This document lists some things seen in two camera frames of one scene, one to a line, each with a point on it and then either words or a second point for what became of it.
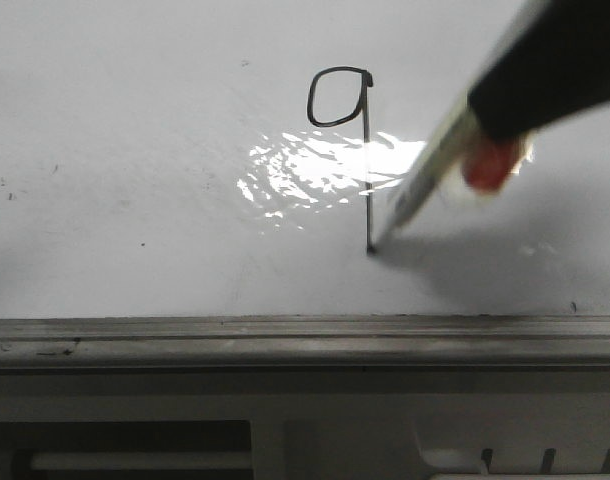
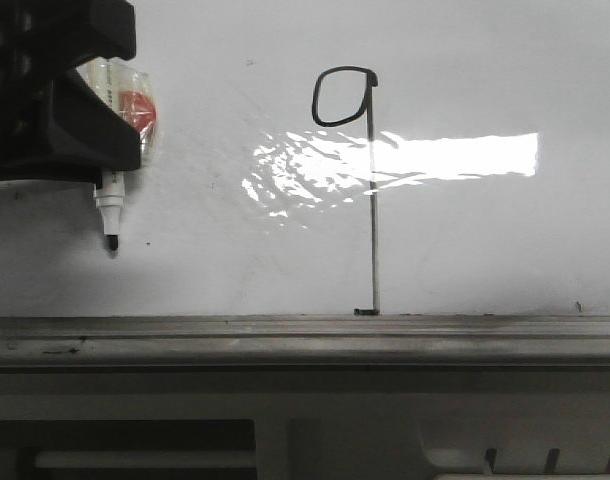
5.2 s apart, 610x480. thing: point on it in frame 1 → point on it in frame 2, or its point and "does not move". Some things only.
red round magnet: x=488 y=165 → x=137 y=110
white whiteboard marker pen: x=441 y=145 → x=109 y=193
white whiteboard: x=235 y=157 does not move
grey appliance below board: x=290 y=423 does not move
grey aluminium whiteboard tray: x=381 y=341 does not move
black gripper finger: x=568 y=57 → x=43 y=122
